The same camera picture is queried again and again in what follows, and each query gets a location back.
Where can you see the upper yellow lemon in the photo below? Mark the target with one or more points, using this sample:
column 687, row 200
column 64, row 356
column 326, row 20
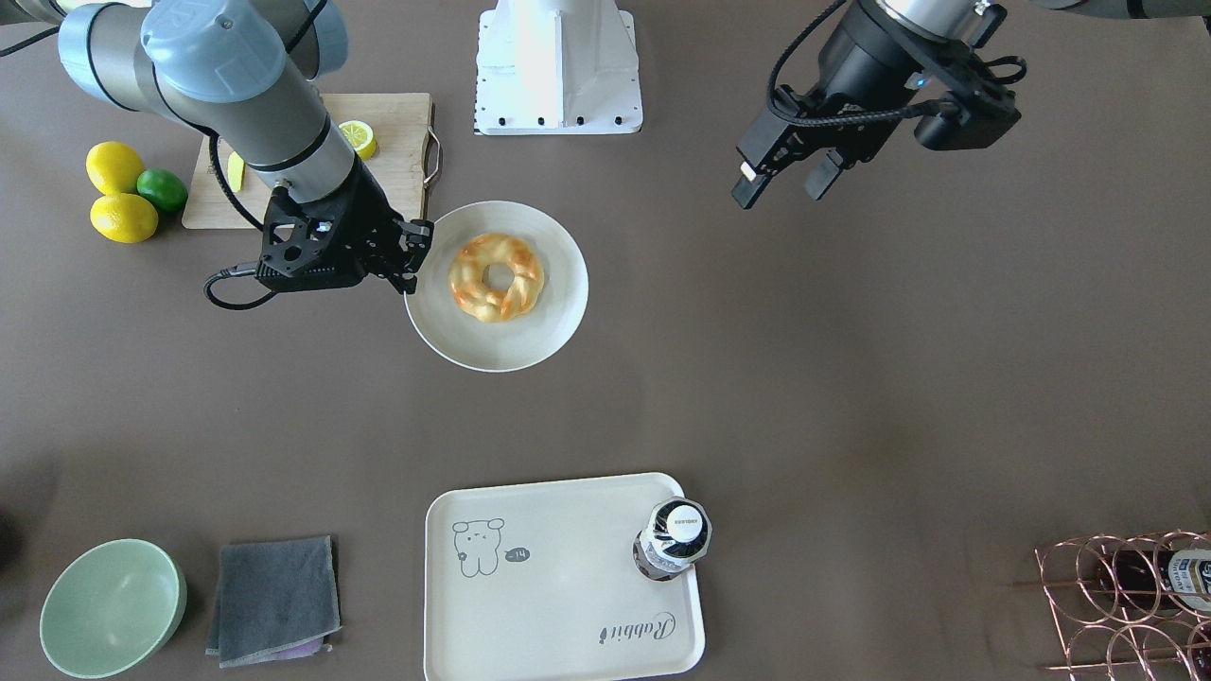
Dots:
column 114, row 167

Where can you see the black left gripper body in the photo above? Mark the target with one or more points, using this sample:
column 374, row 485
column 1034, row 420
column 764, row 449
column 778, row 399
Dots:
column 859, row 59

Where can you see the white oval plate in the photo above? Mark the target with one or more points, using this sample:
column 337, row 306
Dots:
column 525, row 341

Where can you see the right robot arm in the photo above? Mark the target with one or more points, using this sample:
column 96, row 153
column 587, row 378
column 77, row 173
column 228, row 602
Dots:
column 242, row 72

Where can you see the green bowl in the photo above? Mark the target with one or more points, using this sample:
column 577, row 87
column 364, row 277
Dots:
column 111, row 608

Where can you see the yellow plastic knife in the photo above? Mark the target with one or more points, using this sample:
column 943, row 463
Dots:
column 235, row 172

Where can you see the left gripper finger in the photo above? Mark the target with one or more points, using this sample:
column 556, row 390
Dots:
column 753, row 180
column 823, row 177

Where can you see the lower yellow lemon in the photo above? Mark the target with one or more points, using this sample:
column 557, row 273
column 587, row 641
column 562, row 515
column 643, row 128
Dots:
column 124, row 218

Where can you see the copper wire bottle rack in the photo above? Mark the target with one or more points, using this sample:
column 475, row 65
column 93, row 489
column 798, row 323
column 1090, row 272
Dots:
column 1102, row 641

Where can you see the glazed twisted donut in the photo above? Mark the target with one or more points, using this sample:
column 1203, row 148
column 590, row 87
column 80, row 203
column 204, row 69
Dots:
column 495, row 278

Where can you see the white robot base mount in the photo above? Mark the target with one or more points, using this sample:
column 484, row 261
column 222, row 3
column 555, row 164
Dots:
column 557, row 68

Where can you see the grey folded cloth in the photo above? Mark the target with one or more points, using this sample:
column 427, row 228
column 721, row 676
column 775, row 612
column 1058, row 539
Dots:
column 275, row 600

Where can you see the wooden cutting board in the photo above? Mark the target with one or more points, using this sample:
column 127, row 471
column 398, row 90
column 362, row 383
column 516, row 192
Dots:
column 401, row 123

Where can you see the green lime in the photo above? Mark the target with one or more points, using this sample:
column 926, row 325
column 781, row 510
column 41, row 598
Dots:
column 163, row 189

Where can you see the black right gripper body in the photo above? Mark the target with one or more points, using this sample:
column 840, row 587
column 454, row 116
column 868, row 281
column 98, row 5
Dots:
column 371, row 214

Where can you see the dark tea bottle on tray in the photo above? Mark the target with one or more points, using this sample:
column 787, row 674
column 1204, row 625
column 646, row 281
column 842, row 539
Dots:
column 677, row 534

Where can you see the dark bottle in rack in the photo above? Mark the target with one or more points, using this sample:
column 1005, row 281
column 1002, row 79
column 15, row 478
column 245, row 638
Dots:
column 1157, row 581

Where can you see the yellow lemon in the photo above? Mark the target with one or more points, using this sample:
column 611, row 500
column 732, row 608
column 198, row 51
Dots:
column 124, row 218
column 114, row 167

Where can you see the cream rabbit tray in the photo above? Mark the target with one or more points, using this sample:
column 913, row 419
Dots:
column 539, row 581

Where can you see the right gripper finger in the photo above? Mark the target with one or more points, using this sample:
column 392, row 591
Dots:
column 405, row 284
column 417, row 235

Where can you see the half lemon slice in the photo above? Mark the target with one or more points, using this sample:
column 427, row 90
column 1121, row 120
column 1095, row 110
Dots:
column 361, row 137

